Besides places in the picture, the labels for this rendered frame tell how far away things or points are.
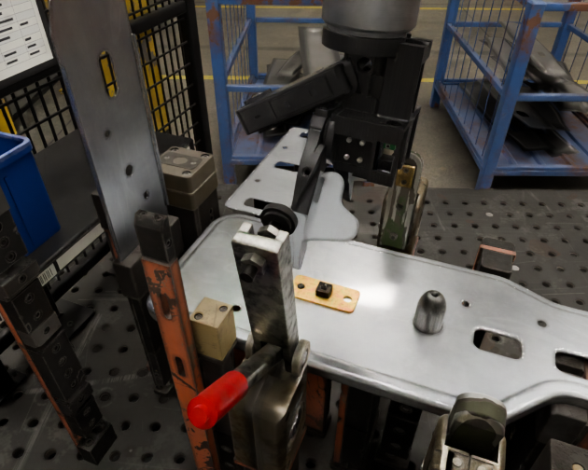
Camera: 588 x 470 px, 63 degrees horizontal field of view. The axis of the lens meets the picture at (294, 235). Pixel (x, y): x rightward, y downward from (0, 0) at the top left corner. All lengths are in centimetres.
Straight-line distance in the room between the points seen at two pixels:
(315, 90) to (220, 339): 25
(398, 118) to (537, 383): 31
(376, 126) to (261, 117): 11
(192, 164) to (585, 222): 100
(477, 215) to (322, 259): 72
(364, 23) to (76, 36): 30
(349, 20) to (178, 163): 42
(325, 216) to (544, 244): 91
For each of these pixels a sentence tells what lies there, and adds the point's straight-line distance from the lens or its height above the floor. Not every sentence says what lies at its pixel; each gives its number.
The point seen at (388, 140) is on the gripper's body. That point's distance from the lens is 40.
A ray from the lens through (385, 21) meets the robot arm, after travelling 39.
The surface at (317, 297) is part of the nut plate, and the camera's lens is 59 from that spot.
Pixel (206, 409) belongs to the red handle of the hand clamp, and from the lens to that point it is 33.
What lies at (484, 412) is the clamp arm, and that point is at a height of 111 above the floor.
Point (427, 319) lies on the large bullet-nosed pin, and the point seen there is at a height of 102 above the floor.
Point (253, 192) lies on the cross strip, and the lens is 77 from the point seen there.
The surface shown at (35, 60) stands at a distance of 91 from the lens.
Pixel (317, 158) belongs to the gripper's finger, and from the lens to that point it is 41.
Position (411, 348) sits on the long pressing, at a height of 100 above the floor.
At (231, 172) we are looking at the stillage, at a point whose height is 10.
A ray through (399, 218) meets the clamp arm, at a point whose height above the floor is 103.
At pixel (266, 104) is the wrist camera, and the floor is 125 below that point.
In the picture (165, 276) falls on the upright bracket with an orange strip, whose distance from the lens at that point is 43.
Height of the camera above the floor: 143
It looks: 39 degrees down
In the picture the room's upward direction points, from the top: straight up
